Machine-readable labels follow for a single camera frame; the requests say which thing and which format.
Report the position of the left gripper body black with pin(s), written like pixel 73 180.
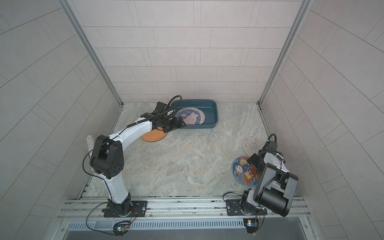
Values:
pixel 168 124

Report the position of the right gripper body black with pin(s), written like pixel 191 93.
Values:
pixel 258 162

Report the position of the blue toast bear coaster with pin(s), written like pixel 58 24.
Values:
pixel 244 173

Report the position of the orange round coaster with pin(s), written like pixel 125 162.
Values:
pixel 153 136

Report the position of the navy bunny planet coaster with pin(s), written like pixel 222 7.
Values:
pixel 191 116

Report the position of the teal plastic storage box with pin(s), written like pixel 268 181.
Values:
pixel 210 109

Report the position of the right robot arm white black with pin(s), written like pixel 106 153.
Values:
pixel 276 187

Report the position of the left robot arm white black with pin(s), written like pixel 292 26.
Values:
pixel 107 159

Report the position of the right controller board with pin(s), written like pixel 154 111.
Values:
pixel 252 225

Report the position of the controller board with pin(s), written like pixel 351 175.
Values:
pixel 121 228
pixel 252 225

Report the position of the glitter silver cylinder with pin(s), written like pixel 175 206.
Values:
pixel 90 144

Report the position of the left controller board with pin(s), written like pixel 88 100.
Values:
pixel 121 228

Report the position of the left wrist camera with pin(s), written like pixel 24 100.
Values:
pixel 161 109

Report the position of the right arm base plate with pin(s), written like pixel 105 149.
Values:
pixel 234 208

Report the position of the aluminium frame rail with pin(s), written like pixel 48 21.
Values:
pixel 174 213

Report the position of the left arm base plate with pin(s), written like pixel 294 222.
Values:
pixel 126 209

